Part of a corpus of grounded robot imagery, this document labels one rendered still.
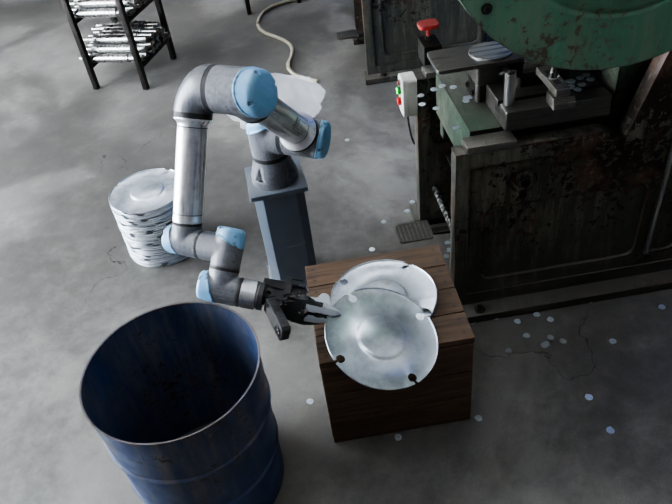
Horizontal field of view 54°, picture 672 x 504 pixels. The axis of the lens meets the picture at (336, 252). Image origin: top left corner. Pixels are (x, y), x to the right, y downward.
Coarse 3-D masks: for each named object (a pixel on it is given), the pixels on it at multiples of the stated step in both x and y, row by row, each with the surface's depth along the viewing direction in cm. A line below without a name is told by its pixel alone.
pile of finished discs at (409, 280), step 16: (352, 272) 188; (368, 272) 187; (384, 272) 186; (400, 272) 186; (416, 272) 185; (336, 288) 184; (352, 288) 183; (400, 288) 180; (416, 288) 180; (432, 288) 180; (432, 304) 175
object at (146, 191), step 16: (128, 176) 257; (144, 176) 257; (160, 176) 256; (112, 192) 251; (128, 192) 250; (144, 192) 247; (160, 192) 247; (128, 208) 242; (144, 208) 241; (160, 208) 239
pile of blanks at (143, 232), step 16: (112, 208) 243; (128, 224) 243; (144, 224) 241; (160, 224) 243; (128, 240) 251; (144, 240) 247; (160, 240) 247; (144, 256) 252; (160, 256) 252; (176, 256) 254
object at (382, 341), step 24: (360, 288) 171; (384, 288) 172; (360, 312) 167; (384, 312) 168; (408, 312) 170; (336, 336) 161; (360, 336) 162; (384, 336) 163; (408, 336) 165; (432, 336) 167; (360, 360) 159; (384, 360) 160; (408, 360) 161; (432, 360) 162; (384, 384) 156; (408, 384) 157
